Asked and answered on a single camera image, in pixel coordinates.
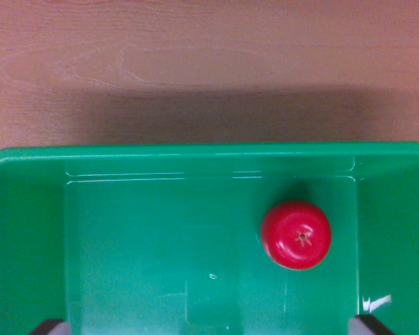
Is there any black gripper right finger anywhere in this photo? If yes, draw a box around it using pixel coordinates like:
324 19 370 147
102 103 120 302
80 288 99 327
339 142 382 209
348 314 395 335

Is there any green plastic bin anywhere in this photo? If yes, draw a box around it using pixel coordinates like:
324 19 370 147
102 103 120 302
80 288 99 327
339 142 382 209
0 140 419 335

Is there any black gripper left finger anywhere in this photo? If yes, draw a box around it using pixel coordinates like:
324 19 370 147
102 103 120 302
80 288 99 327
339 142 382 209
29 318 72 335

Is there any red toy tomato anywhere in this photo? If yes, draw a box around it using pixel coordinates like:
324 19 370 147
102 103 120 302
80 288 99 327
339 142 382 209
260 200 333 271

